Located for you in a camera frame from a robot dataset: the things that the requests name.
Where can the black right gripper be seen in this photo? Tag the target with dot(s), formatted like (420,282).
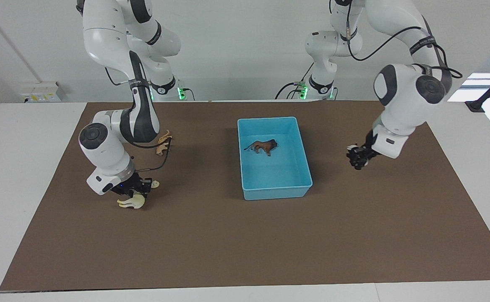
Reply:
(131,184)

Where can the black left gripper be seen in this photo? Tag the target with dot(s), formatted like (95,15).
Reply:
(368,147)

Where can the cream llama toy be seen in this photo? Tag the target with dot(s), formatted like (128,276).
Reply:
(135,203)

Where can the black and white panda toy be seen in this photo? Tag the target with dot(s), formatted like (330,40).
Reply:
(351,147)

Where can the orange striped tiger toy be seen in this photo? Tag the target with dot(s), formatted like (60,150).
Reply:
(163,142)

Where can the brown lion toy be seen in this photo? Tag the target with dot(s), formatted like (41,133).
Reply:
(264,146)

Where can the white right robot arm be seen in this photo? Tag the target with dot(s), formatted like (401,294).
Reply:
(119,126)

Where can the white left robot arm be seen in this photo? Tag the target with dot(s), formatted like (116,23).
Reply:
(400,100)

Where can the light blue storage box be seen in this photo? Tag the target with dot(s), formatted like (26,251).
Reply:
(276,178)

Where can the brown table mat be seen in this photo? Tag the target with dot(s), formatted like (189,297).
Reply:
(245,243)

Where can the grey wall socket box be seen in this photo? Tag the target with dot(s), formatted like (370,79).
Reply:
(41,92)

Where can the black camera stand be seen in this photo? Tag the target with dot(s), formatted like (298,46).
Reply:
(488,90)

